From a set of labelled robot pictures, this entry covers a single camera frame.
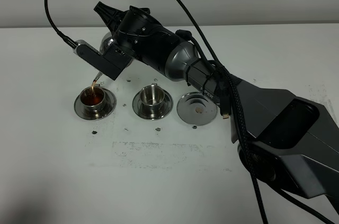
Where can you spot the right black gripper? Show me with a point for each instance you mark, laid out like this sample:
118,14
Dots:
139,35

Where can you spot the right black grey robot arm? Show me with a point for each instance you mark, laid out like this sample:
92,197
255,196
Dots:
288,142

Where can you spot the left stainless steel teacup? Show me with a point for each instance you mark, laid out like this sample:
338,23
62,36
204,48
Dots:
92,96

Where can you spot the stainless steel teacup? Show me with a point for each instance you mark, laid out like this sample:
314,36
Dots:
92,96
152,96

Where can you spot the left stainless steel saucer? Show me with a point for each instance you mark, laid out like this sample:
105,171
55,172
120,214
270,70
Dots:
97,112

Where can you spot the middle stainless steel teacup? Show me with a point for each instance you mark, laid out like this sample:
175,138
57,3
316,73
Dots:
152,96

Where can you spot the middle stainless steel saucer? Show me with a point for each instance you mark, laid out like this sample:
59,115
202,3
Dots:
150,114

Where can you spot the stainless steel teapot saucer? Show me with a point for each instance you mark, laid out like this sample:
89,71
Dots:
195,109

